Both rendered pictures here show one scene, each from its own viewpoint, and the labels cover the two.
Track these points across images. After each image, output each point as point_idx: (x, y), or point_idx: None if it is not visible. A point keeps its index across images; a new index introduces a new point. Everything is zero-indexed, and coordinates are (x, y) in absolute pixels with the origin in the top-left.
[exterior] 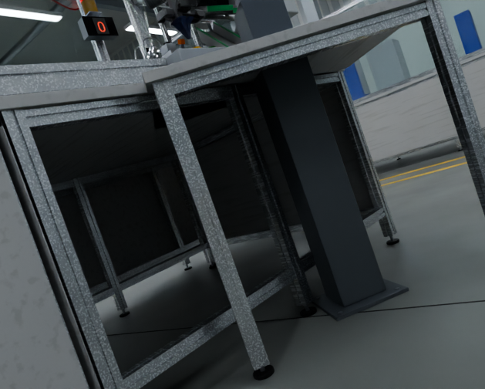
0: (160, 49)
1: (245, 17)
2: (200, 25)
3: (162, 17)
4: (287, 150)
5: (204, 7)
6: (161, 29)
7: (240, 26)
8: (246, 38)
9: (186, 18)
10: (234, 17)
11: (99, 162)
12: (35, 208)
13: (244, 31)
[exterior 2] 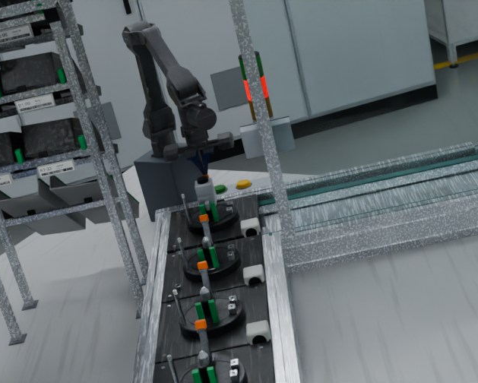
0: (211, 185)
1: (201, 160)
2: None
3: (233, 142)
4: None
5: (115, 144)
6: (103, 167)
7: (182, 172)
8: (191, 184)
9: (197, 151)
10: (173, 161)
11: None
12: None
13: (191, 176)
